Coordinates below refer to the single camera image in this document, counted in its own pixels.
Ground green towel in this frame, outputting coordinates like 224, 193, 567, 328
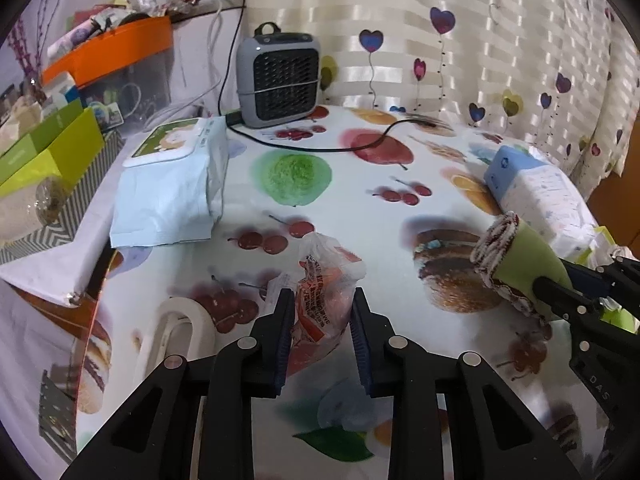
470, 211, 639, 333

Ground green rimmed white tray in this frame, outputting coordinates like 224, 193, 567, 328
575, 226, 637, 270

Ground white curved plastic piece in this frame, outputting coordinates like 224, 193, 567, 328
132, 297, 216, 387

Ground wooden wardrobe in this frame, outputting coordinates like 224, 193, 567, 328
588, 122, 640, 258

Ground white tissue pack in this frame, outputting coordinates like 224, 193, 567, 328
484, 145, 597, 261

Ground blue wet wipes pack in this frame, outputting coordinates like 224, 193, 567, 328
110, 117, 229, 248

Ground heart patterned curtain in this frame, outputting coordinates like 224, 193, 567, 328
245, 0, 639, 196

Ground chevron patterned box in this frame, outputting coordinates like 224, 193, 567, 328
0, 129, 126, 266

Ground grey small heater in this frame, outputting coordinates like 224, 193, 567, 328
235, 22, 320, 129

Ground green cardboard box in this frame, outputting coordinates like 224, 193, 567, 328
1, 99, 105, 196

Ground orange storage box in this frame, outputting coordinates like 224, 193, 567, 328
42, 16, 174, 88

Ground purple decorative twigs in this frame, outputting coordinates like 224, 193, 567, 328
1, 0, 62, 88

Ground black heater cable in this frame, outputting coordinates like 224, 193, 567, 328
217, 6, 442, 154

